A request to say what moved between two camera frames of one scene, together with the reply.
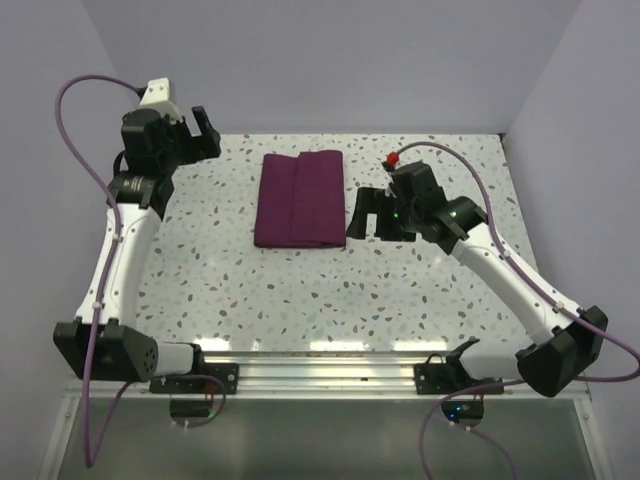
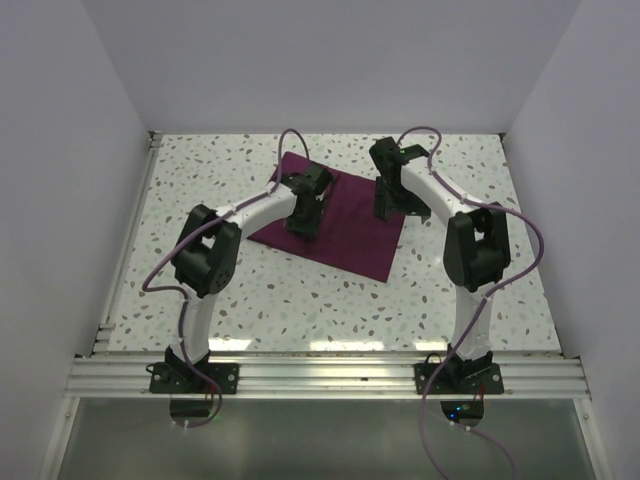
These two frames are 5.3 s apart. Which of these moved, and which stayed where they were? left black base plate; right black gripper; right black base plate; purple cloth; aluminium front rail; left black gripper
Moved: left black gripper; purple cloth; right black gripper
Stayed: aluminium front rail; right black base plate; left black base plate
